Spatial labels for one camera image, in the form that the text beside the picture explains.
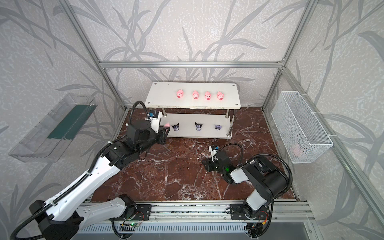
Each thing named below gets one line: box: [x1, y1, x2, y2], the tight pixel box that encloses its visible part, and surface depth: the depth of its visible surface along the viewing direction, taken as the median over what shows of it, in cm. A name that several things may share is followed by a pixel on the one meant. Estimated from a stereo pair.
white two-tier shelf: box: [145, 82, 241, 139], surface depth 84 cm
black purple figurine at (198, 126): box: [194, 121, 203, 131], surface depth 98 cm
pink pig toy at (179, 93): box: [176, 89, 184, 99], surface depth 79 cm
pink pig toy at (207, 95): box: [204, 91, 212, 101], surface depth 78 cm
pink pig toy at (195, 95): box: [192, 90, 199, 100], surface depth 79 cm
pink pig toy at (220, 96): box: [216, 91, 224, 101], surface depth 78 cm
